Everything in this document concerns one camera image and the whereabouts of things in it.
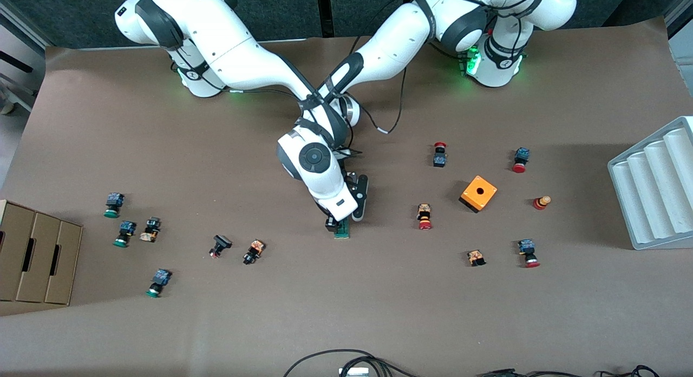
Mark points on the green rail terminal block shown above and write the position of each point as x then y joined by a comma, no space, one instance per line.
344,233

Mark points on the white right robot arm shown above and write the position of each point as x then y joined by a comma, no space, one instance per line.
243,57

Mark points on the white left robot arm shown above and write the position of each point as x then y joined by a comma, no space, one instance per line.
406,36

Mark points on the black push button orange block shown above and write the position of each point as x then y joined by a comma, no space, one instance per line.
254,249

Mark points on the red mushroom button orange block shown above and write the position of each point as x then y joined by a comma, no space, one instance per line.
424,212

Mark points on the black square button red block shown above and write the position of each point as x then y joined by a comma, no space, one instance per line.
222,241

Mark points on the orange button box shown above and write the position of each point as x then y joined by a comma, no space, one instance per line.
471,195

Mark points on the small orange contact block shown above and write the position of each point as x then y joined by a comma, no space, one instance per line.
475,256

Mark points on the small white silver device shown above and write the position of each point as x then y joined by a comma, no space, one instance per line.
354,371

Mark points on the red mushroom button blue block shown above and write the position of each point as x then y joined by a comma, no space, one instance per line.
526,247
522,154

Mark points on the green mushroom push button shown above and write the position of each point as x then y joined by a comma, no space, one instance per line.
127,228
161,277
115,200

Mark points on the brown paper table cover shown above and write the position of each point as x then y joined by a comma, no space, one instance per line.
162,149

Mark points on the brown cardboard box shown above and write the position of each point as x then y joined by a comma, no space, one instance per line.
38,258

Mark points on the grey ridged tray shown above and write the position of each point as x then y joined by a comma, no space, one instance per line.
655,193

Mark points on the black selector switch orange block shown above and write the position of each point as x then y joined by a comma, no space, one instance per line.
151,225

